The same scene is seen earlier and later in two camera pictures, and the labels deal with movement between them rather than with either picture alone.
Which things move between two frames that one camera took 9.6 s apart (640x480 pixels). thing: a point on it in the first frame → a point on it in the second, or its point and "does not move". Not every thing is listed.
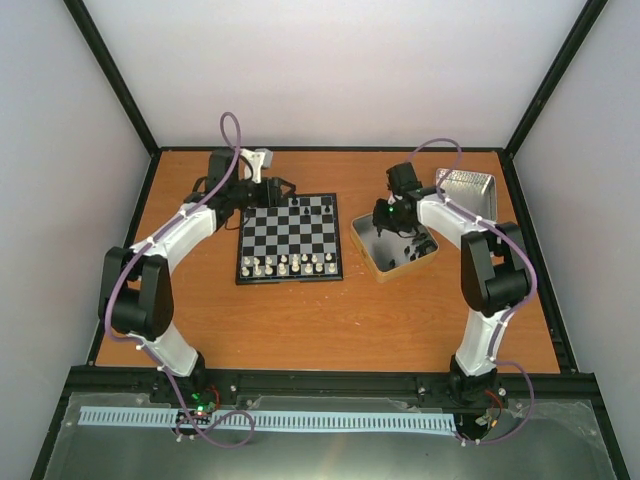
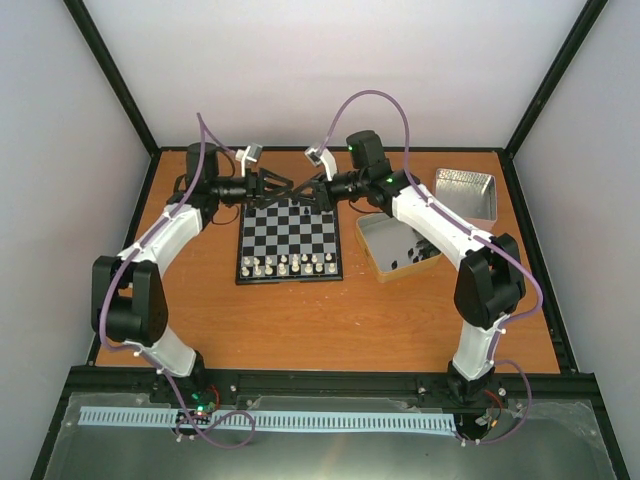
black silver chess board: [298, 242] does not move
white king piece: [295, 266] does not move
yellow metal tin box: [389, 254] does not move
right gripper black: [380, 223] → [314, 181]
